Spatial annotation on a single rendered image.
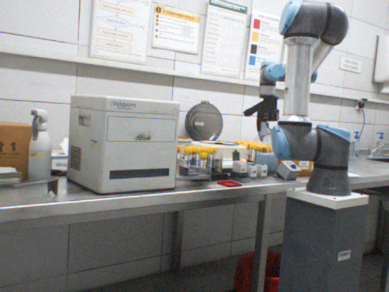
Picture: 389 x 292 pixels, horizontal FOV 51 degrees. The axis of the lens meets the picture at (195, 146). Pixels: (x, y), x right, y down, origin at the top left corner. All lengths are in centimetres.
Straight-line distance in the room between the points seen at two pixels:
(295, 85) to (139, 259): 126
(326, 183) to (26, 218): 93
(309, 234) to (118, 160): 68
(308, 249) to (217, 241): 113
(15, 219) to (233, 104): 157
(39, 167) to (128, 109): 35
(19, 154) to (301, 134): 95
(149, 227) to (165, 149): 89
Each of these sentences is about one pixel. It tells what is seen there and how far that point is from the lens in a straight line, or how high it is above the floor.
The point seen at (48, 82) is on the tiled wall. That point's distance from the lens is 184.
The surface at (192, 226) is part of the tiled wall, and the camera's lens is 235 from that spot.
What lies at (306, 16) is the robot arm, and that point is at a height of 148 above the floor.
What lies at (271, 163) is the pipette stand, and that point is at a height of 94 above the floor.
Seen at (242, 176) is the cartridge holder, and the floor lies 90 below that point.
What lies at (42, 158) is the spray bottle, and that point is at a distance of 140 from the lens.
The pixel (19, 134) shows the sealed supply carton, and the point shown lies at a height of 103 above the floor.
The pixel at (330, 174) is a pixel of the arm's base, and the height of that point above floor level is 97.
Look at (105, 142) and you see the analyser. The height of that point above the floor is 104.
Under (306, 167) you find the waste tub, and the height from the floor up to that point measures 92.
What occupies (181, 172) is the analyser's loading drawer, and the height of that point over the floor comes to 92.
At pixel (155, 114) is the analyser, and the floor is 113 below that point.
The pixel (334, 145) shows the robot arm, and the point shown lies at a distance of 143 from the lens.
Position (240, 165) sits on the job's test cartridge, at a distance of 166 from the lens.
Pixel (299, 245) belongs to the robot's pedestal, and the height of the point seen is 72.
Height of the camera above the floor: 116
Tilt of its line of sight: 5 degrees down
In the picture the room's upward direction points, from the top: 4 degrees clockwise
